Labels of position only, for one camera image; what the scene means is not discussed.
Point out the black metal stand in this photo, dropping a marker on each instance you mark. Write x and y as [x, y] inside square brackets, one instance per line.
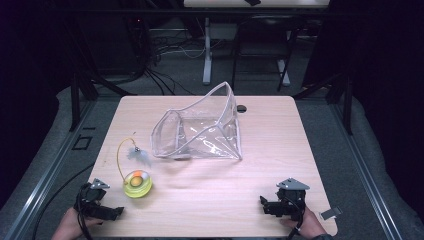
[80, 83]
[333, 90]

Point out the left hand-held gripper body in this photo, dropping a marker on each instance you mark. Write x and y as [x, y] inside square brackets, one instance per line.
[90, 196]

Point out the grey metal clip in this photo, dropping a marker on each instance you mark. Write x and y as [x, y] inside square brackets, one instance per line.
[331, 213]

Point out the white desk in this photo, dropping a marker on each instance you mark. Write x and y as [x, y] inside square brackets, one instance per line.
[213, 20]

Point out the person's right hand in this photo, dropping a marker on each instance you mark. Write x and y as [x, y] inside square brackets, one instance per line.
[308, 226]

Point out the black chair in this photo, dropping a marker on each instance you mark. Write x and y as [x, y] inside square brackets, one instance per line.
[263, 40]

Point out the yellow feather cat toy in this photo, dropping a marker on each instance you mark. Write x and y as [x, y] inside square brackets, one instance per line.
[137, 183]

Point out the person's left hand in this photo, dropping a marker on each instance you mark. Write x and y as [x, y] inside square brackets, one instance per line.
[68, 226]

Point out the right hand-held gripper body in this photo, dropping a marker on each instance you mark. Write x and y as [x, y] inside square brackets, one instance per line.
[292, 196]

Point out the clear plastic zipper bag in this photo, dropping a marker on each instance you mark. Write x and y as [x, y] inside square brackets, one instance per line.
[200, 130]

